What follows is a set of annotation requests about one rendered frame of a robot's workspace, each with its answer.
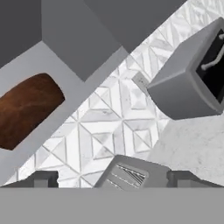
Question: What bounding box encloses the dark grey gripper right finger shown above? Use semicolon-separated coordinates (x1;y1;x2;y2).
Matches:
166;171;223;189

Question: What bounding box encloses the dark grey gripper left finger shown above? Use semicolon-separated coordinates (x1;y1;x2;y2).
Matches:
5;171;60;189

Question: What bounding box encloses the grey toaster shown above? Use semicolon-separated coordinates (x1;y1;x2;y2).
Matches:
94;154;171;191

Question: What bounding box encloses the brown bread loaf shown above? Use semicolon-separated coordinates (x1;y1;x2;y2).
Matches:
0;73;66;151

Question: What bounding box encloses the grey microwave oven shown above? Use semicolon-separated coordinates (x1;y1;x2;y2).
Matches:
146;17;224;121

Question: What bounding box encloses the grey wall socket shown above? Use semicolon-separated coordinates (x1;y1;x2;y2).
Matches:
131;71;151;96

